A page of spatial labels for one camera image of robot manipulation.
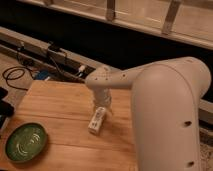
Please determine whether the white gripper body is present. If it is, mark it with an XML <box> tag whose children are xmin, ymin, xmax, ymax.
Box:
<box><xmin>93</xmin><ymin>89</ymin><xmax>111</xmax><ymax>107</ymax></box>

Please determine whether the black object at left edge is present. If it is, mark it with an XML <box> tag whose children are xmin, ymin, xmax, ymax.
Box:
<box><xmin>0</xmin><ymin>87</ymin><xmax>14</xmax><ymax>129</ymax></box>

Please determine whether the green ceramic bowl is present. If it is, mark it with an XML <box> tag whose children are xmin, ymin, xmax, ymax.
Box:
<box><xmin>5</xmin><ymin>122</ymin><xmax>47</xmax><ymax>163</ymax></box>

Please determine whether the metal floor rail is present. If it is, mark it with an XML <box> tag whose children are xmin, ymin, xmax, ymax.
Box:
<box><xmin>0</xmin><ymin>26</ymin><xmax>102</xmax><ymax>73</ymax></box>

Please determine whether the white labelled bottle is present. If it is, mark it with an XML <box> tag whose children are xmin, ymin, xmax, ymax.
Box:
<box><xmin>88</xmin><ymin>107</ymin><xmax>107</xmax><ymax>134</ymax></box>

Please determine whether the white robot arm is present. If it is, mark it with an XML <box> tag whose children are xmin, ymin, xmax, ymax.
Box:
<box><xmin>85</xmin><ymin>57</ymin><xmax>211</xmax><ymax>171</ymax></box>

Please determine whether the black box on rail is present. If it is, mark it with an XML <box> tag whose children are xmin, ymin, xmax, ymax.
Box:
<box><xmin>46</xmin><ymin>42</ymin><xmax>67</xmax><ymax>57</ymax></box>

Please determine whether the blue object on floor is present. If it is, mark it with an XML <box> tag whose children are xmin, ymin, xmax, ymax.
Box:
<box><xmin>34</xmin><ymin>70</ymin><xmax>50</xmax><ymax>80</ymax></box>

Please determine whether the black coiled cable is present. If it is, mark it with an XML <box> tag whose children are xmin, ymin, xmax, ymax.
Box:
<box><xmin>2</xmin><ymin>65</ymin><xmax>34</xmax><ymax>90</ymax></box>

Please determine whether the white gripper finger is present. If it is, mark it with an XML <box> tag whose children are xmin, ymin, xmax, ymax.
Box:
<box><xmin>107</xmin><ymin>105</ymin><xmax>113</xmax><ymax>116</ymax></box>
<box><xmin>93</xmin><ymin>105</ymin><xmax>98</xmax><ymax>112</ymax></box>

